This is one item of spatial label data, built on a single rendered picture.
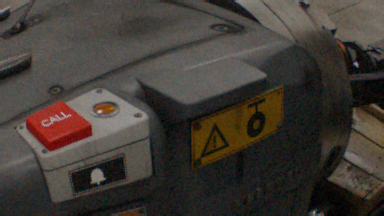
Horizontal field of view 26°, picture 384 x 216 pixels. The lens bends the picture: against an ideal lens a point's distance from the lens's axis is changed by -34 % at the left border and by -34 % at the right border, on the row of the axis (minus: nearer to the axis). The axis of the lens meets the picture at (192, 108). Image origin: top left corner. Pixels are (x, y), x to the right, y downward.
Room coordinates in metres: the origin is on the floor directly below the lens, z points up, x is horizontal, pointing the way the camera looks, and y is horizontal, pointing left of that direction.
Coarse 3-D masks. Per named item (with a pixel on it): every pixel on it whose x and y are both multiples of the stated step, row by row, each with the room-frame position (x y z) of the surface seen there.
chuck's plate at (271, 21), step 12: (204, 0) 1.21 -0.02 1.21; (216, 0) 1.19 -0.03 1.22; (228, 0) 1.17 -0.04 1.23; (240, 0) 1.16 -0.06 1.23; (252, 0) 1.16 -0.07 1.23; (240, 12) 1.16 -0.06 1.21; (252, 12) 1.14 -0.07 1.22; (264, 12) 1.14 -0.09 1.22; (264, 24) 1.12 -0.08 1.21; (276, 24) 1.13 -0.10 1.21; (288, 36) 1.12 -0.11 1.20
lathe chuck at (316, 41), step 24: (264, 0) 1.17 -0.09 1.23; (288, 0) 1.20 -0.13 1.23; (288, 24) 1.14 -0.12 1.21; (312, 24) 1.17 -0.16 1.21; (312, 48) 1.13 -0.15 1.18; (336, 48) 1.16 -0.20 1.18; (336, 72) 1.13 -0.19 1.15; (336, 96) 1.12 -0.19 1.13; (336, 120) 1.11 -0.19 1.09; (336, 144) 1.12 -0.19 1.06; (336, 168) 1.16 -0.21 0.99
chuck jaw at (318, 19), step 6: (300, 6) 1.20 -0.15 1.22; (306, 6) 1.21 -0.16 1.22; (306, 12) 1.20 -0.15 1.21; (312, 12) 1.20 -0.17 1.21; (318, 12) 1.23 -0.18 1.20; (312, 18) 1.19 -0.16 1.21; (318, 18) 1.20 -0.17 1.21; (324, 18) 1.23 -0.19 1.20; (318, 24) 1.18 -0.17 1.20; (324, 24) 1.21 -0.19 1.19; (330, 24) 1.22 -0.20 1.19; (330, 30) 1.21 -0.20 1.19
